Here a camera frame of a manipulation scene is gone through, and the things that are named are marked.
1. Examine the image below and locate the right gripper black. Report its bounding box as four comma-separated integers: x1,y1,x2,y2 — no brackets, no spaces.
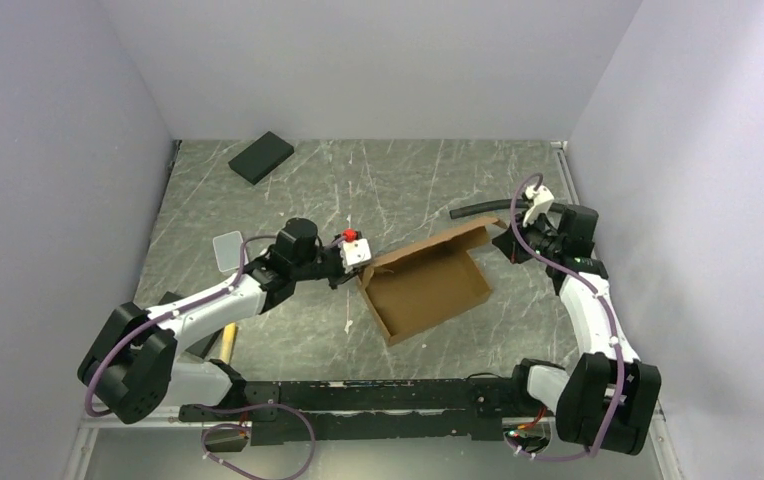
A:
492,210,563,265

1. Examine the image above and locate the brown cardboard box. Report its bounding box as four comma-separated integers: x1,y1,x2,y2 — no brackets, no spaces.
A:
358,216,507,346

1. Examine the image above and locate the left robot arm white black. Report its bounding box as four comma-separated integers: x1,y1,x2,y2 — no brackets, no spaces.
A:
77,218,373,424

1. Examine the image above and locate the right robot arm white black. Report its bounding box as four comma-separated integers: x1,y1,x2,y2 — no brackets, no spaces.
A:
492,201,662,455

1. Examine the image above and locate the black flat box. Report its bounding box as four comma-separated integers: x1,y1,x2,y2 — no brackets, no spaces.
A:
228,131,295,185

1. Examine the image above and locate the black foam tube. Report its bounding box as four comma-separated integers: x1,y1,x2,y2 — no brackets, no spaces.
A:
449,199,567,220

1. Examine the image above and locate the clear plastic lid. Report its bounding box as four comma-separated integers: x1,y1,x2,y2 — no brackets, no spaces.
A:
212,231,246,273

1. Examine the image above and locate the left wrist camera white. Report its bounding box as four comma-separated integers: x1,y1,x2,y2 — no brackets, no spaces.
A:
338,228,373,272

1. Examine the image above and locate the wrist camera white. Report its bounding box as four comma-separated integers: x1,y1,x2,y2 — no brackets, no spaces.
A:
522,185,555,226
338,228,373,272

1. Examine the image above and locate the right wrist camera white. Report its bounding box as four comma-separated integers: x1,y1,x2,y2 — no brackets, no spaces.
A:
522,185,555,226

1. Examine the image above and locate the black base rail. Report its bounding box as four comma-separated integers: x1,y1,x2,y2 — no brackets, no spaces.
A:
179,376,542,446

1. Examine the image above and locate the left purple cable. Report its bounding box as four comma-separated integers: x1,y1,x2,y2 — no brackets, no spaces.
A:
83,235,319,480

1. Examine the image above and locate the aluminium frame rail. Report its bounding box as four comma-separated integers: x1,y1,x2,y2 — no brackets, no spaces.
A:
80,406,185,429

